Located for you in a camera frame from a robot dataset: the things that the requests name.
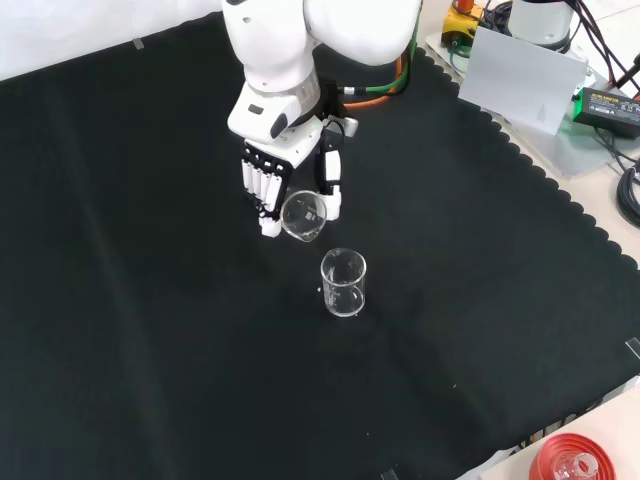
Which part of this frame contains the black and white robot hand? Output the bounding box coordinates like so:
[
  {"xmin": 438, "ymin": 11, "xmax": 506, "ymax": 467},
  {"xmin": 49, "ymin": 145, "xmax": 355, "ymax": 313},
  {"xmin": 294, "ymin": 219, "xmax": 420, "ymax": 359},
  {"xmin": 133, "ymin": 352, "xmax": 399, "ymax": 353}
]
[{"xmin": 241, "ymin": 116, "xmax": 361, "ymax": 238}]

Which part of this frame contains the black bench cloth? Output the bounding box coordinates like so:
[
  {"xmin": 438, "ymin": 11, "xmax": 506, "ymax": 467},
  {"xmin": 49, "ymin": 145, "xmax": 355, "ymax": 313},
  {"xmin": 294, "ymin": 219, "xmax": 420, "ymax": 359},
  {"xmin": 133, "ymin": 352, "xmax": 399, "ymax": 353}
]
[{"xmin": 0, "ymin": 11, "xmax": 640, "ymax": 480}]

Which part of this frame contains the grey metal base plate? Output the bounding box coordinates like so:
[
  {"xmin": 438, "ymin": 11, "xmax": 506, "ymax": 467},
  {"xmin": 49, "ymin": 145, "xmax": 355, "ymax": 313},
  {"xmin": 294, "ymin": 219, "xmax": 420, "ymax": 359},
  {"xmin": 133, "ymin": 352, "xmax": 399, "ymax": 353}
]
[{"xmin": 423, "ymin": 29, "xmax": 636, "ymax": 178}]

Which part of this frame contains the black power supply box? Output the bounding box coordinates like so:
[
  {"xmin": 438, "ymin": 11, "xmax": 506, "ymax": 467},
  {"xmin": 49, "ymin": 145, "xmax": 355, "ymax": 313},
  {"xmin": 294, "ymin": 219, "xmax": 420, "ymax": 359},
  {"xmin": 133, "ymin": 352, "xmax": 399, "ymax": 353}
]
[{"xmin": 571, "ymin": 86, "xmax": 640, "ymax": 140}]

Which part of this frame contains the small clear glass flask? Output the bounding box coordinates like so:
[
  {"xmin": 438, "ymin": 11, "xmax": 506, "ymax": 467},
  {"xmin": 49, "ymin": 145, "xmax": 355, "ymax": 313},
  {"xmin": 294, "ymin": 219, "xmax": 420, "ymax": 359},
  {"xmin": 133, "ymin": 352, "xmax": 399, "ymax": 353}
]
[{"xmin": 550, "ymin": 452, "xmax": 599, "ymax": 480}]

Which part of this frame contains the red round container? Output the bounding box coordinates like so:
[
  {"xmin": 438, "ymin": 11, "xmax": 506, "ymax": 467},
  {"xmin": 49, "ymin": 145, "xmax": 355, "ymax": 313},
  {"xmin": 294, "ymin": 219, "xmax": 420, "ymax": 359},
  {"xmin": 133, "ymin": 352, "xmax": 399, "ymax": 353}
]
[{"xmin": 529, "ymin": 432, "xmax": 616, "ymax": 480}]

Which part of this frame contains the orange robot cable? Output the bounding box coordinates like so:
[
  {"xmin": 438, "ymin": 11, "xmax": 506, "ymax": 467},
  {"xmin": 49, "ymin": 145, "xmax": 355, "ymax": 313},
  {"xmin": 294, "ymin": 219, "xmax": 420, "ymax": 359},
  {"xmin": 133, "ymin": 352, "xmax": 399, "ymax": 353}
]
[{"xmin": 343, "ymin": 49, "xmax": 417, "ymax": 111}]

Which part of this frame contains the yellow emergency stop button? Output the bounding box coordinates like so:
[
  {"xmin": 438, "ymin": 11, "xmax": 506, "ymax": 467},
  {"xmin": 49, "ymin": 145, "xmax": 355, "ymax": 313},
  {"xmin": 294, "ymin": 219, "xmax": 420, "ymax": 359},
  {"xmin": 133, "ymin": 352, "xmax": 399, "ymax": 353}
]
[{"xmin": 439, "ymin": 0, "xmax": 487, "ymax": 51}]

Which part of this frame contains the tall clear glass beaker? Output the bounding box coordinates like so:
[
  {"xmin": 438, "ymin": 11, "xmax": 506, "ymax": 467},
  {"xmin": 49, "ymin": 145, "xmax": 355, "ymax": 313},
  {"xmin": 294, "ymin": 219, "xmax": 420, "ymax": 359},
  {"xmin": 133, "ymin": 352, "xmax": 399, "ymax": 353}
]
[{"xmin": 319, "ymin": 247, "xmax": 369, "ymax": 319}]

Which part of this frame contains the small clear glass beaker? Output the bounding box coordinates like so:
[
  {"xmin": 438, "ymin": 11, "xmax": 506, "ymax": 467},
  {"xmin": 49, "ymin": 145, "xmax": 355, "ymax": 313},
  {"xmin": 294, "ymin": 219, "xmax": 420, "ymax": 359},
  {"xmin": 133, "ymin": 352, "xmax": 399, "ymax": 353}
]
[{"xmin": 280, "ymin": 189, "xmax": 329, "ymax": 244}]

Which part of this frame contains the pale grey board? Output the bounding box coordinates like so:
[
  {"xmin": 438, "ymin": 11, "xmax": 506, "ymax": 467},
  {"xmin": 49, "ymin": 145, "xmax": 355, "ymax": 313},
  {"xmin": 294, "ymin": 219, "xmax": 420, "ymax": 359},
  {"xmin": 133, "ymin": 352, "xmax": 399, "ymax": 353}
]
[{"xmin": 457, "ymin": 23, "xmax": 589, "ymax": 137}]

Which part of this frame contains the coiled black cable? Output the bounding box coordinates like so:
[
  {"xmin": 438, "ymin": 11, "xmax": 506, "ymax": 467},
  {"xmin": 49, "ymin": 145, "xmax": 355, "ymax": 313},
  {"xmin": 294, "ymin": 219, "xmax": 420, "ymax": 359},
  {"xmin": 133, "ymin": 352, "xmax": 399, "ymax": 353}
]
[{"xmin": 615, "ymin": 167, "xmax": 640, "ymax": 226}]

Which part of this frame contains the green robot cable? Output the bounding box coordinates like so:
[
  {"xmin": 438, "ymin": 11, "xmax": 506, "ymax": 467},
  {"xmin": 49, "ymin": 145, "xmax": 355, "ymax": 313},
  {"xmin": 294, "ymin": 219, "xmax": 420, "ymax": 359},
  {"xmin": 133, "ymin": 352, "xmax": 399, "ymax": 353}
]
[{"xmin": 337, "ymin": 41, "xmax": 418, "ymax": 97}]

